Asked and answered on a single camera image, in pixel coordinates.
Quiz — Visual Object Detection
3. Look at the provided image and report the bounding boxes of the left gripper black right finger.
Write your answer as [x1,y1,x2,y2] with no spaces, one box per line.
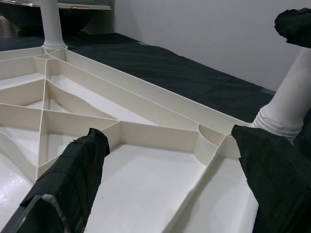
[230,125,311,233]

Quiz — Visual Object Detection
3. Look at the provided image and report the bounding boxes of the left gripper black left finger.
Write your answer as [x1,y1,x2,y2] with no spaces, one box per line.
[7,128,110,233]

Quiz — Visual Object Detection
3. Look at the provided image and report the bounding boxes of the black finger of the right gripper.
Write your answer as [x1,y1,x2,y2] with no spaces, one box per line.
[274,7,311,48]

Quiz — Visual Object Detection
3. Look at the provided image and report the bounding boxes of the white plastic table leg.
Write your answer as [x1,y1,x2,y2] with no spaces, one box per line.
[39,0,68,50]
[251,46,311,141]

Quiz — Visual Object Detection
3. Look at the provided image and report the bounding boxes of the white plastic table top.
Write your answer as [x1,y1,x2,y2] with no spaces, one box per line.
[0,45,259,233]

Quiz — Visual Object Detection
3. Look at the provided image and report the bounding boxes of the black tablecloth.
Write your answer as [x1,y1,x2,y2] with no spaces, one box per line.
[0,33,311,124]

